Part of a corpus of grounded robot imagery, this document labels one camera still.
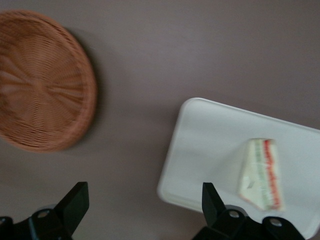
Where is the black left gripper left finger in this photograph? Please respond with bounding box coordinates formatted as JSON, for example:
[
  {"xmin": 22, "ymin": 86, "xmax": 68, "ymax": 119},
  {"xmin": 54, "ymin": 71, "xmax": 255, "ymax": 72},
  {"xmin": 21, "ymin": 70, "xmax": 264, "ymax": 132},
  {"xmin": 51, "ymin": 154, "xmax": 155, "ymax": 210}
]
[{"xmin": 0, "ymin": 181, "xmax": 91, "ymax": 240}]

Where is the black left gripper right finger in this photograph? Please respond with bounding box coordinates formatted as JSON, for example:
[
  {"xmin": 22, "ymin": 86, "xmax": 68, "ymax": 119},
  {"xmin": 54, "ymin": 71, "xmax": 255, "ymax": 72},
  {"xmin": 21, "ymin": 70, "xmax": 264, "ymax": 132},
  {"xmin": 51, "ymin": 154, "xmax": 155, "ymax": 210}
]
[{"xmin": 191, "ymin": 182, "xmax": 307, "ymax": 240}]

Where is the triangle sandwich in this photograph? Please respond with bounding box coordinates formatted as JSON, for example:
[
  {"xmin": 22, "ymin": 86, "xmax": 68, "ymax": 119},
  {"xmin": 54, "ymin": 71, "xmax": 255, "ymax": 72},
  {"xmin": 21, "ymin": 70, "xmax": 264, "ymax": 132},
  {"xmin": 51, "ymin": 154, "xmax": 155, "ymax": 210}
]
[{"xmin": 237, "ymin": 137, "xmax": 286, "ymax": 213}]

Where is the beige plastic tray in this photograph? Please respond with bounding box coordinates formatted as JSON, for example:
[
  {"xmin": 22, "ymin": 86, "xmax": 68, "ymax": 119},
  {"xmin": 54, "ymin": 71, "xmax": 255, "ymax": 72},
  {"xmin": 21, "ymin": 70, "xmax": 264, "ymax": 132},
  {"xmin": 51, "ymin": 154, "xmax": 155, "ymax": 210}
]
[{"xmin": 156, "ymin": 97, "xmax": 320, "ymax": 240}]

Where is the brown round wicker basket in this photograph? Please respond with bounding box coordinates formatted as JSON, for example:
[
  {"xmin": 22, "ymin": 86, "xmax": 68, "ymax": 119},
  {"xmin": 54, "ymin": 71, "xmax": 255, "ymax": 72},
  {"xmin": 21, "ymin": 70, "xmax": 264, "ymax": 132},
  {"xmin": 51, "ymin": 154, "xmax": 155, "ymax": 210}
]
[{"xmin": 0, "ymin": 9, "xmax": 98, "ymax": 154}]

